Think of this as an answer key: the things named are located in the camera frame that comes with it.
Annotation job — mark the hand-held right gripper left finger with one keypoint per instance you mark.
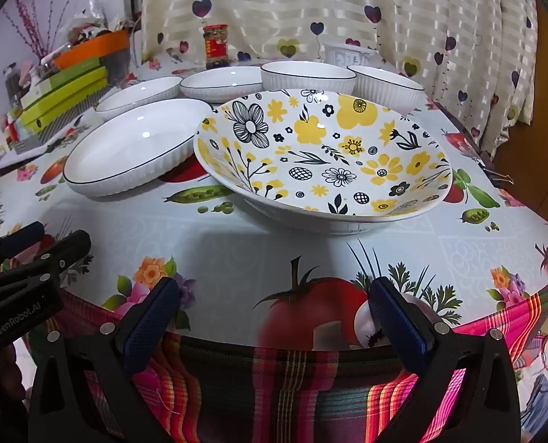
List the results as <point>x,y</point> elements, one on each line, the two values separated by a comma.
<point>151,318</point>

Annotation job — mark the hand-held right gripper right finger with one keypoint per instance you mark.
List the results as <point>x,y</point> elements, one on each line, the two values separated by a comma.
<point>396,318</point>

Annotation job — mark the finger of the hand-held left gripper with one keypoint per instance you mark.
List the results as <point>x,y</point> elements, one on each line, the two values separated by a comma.
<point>68,249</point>
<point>22,235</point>

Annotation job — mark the white black-rimmed plate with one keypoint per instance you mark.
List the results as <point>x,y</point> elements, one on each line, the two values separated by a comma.
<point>135,134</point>
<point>140,92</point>
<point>223,80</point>

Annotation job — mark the yellow floral plate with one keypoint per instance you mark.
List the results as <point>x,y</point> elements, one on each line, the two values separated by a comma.
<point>324,161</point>

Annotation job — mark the white ribbed bowl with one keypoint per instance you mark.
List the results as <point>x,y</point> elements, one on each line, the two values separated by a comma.
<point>384,90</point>
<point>301,78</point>

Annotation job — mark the black white striped box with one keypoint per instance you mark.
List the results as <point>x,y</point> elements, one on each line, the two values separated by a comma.
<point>48,136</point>

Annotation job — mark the vegetable print tablecloth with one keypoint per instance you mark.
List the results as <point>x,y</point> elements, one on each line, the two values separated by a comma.
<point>237,258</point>

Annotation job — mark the lime green flat box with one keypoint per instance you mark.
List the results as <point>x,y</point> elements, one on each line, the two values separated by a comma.
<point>66,97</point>
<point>66,113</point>

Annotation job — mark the dark glass jar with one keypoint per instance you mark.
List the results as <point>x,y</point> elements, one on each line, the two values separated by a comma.
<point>12,83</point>

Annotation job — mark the pale green flat box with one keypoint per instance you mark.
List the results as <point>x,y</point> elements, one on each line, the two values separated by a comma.
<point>61,78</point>

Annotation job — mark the orange tray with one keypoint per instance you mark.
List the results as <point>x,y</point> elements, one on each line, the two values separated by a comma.
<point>98,48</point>

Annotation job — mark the pink flower branches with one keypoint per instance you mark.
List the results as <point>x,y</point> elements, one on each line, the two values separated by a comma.
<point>24,18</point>

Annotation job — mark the pile of packets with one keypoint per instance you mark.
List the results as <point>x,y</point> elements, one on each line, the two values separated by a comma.
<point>94,14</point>

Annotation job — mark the red-label sauce jar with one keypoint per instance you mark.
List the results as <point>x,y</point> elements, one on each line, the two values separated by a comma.
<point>216,48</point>

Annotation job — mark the white plastic tub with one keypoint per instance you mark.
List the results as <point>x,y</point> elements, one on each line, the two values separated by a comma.
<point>347,55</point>

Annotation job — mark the heart print curtain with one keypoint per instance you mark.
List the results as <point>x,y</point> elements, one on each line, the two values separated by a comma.
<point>301,0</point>

